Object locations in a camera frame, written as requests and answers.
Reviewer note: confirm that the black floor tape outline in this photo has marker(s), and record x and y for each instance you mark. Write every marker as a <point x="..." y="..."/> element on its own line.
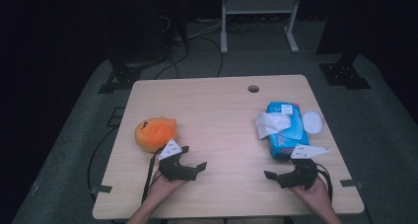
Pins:
<point x="115" y="118"/>

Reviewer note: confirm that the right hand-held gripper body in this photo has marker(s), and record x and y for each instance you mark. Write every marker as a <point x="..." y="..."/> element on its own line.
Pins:
<point x="300" y="176"/>

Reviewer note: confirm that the blue wet wipe pack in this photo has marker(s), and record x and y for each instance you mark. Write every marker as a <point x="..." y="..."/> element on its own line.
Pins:
<point x="289" y="141"/>

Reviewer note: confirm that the person's right hand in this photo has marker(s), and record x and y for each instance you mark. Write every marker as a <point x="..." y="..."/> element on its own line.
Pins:
<point x="315" y="197"/>

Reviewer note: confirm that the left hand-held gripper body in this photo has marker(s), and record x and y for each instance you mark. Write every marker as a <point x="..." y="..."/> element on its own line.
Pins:
<point x="174" y="169"/>

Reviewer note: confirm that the white wet wipe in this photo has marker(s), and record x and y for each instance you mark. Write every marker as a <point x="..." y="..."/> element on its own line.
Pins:
<point x="271" y="123"/>

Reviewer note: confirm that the dark equipment rack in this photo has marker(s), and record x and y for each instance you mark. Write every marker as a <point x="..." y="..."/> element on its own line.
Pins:
<point x="174" y="20"/>

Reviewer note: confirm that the black tape strip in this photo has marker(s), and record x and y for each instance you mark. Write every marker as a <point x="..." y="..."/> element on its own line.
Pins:
<point x="103" y="188"/>
<point x="348" y="183"/>

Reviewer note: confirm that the round white lid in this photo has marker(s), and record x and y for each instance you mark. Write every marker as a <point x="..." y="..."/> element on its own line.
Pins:
<point x="313" y="122"/>

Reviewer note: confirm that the white metal stand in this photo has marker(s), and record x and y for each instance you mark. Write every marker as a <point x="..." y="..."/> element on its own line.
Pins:
<point x="256" y="6"/>

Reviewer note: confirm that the orange plush toy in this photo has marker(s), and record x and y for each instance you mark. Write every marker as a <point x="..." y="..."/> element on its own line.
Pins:
<point x="154" y="133"/>

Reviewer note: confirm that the black stand base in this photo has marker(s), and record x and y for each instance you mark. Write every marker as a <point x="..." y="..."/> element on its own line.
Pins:
<point x="123" y="77"/>
<point x="343" y="74"/>

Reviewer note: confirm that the person's left hand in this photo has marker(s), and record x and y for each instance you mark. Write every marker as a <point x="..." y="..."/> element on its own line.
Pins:
<point x="161" y="187"/>

